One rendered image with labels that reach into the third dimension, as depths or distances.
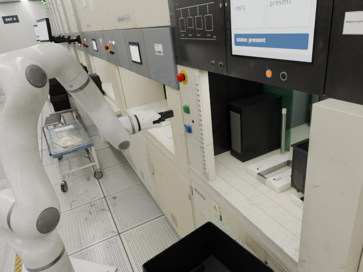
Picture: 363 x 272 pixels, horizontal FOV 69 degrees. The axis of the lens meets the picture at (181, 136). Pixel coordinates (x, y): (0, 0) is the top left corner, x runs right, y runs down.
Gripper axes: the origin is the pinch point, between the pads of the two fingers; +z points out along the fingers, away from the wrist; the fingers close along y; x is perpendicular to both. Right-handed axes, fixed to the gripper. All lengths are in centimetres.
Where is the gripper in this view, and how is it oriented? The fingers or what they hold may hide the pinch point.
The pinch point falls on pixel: (168, 114)
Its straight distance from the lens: 119.2
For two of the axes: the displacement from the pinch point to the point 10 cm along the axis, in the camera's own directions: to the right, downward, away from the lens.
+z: 8.9, -2.8, 3.7
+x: -1.2, -9.0, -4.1
